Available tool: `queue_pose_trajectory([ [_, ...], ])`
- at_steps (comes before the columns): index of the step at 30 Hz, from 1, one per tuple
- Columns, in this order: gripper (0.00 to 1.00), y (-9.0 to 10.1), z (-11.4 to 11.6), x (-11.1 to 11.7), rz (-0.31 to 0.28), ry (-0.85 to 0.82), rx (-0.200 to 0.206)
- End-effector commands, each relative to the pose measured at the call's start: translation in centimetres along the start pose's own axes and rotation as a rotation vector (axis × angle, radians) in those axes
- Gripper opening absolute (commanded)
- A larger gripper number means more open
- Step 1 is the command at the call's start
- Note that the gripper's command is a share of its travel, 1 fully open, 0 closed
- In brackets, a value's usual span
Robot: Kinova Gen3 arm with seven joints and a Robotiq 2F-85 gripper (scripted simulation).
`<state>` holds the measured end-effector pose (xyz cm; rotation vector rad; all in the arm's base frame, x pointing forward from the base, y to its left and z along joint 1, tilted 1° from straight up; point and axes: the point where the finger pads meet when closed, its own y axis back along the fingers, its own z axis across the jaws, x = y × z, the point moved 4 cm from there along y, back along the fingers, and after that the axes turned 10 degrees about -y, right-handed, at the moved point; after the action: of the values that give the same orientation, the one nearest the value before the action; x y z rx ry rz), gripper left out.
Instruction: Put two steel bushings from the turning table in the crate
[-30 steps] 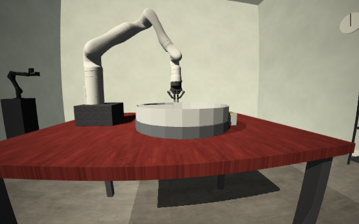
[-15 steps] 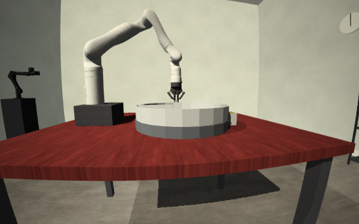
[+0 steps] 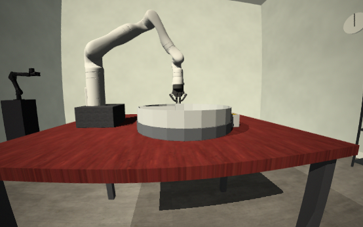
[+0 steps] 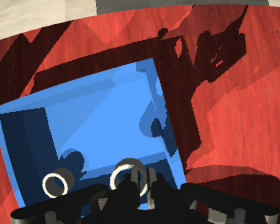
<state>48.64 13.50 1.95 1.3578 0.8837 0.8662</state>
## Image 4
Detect blue crate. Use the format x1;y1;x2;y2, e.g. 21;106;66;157
0;58;186;208

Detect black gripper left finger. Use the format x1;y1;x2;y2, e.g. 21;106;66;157
10;169;140;224

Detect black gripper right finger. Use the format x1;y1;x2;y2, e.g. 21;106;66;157
147;168;279;224

